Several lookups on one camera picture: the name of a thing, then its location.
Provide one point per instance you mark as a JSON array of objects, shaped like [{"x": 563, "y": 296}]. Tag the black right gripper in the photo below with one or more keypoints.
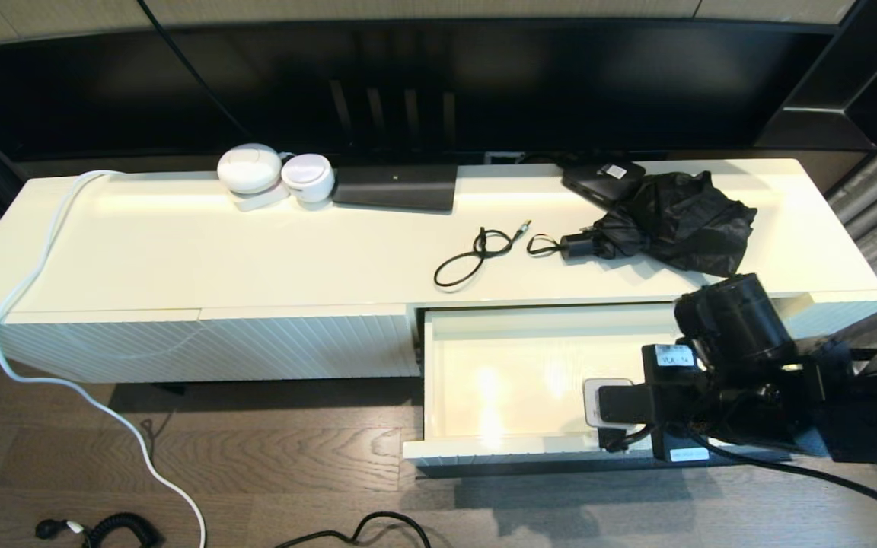
[{"x": 678, "y": 411}]

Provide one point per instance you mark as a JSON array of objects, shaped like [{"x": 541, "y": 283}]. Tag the black wall shelf unit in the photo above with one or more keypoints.
[{"x": 827, "y": 114}]

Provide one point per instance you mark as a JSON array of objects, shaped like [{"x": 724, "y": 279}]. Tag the white fluted drawer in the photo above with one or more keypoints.
[{"x": 499, "y": 380}]

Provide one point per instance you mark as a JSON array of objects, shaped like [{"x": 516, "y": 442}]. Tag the black router with antennas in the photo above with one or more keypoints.
[{"x": 397, "y": 186}]

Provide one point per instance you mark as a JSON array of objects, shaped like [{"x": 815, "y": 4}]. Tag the black television screen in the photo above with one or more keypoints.
[{"x": 560, "y": 84}]

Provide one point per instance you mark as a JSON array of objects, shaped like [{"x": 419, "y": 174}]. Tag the large white round device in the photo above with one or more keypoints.
[{"x": 250, "y": 169}]

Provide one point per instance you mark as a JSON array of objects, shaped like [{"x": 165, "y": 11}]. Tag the black set-top box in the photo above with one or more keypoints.
[{"x": 598, "y": 181}]

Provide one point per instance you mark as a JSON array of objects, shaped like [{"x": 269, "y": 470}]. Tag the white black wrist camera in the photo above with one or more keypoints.
[{"x": 613, "y": 403}]

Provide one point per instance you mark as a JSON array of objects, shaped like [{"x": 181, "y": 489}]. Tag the white tv cabinet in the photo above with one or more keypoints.
[{"x": 256, "y": 251}]

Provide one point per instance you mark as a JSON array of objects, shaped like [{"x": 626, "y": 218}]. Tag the black umbrella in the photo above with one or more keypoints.
[{"x": 674, "y": 221}]

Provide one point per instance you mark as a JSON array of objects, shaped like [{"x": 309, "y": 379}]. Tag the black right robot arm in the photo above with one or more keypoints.
[{"x": 735, "y": 320}]

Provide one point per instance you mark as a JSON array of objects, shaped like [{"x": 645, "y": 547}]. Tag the small white round device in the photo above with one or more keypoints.
[{"x": 307, "y": 176}]

